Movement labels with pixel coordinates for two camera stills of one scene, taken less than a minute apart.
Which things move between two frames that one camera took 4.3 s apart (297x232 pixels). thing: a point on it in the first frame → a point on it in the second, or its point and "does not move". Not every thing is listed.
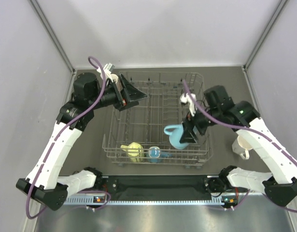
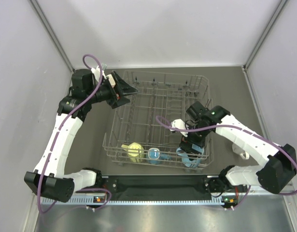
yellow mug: (134, 151) does not move
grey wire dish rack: (148, 131) does not move
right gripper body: (201, 122) → (196, 137)
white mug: (242, 147) does not move
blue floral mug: (155, 154) does not move
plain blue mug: (175, 136) → (190, 160)
